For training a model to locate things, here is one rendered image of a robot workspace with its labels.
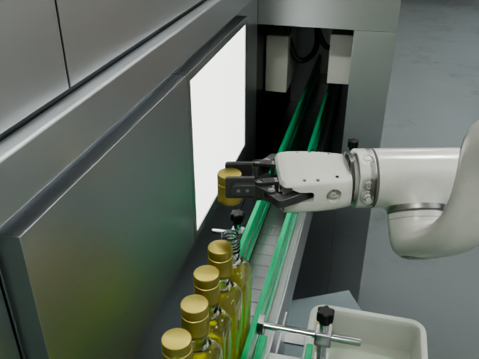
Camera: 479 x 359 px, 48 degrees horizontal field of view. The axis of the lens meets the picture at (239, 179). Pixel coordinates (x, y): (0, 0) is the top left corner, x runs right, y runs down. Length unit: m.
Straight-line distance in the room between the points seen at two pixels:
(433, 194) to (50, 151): 0.49
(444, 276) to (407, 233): 2.22
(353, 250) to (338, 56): 0.64
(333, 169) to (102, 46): 0.34
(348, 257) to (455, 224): 1.20
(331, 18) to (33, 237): 1.14
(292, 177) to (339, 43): 0.97
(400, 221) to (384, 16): 0.86
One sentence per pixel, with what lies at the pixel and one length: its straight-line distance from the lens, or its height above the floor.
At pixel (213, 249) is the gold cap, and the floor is 1.33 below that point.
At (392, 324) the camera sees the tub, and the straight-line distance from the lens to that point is 1.15.
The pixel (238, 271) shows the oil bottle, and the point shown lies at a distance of 0.83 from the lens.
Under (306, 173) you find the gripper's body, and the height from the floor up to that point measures 1.43.
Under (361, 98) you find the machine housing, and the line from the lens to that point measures 1.60.
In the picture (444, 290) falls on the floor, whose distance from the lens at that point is 2.88.
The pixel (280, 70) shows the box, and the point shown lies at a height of 1.24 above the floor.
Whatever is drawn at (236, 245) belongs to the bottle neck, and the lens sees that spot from 0.81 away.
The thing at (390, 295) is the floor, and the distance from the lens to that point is 2.78.
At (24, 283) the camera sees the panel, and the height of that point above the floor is 1.43.
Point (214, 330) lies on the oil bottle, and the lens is 0.74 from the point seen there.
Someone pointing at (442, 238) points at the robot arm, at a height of 1.40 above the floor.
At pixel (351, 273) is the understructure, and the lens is 1.91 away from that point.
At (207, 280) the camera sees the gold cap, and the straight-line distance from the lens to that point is 0.70.
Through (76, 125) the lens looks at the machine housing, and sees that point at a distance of 0.62.
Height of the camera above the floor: 1.78
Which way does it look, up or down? 30 degrees down
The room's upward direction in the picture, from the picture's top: straight up
